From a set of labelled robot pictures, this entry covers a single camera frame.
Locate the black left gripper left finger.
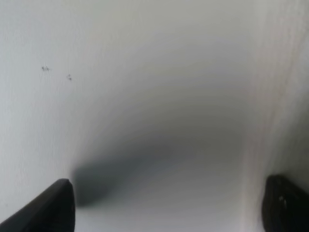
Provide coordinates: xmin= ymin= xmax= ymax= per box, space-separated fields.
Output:
xmin=0 ymin=178 xmax=75 ymax=232

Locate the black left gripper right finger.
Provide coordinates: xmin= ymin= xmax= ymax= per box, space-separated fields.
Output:
xmin=262 ymin=174 xmax=309 ymax=232

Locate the white towel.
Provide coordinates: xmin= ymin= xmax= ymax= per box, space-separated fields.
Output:
xmin=240 ymin=0 xmax=309 ymax=232

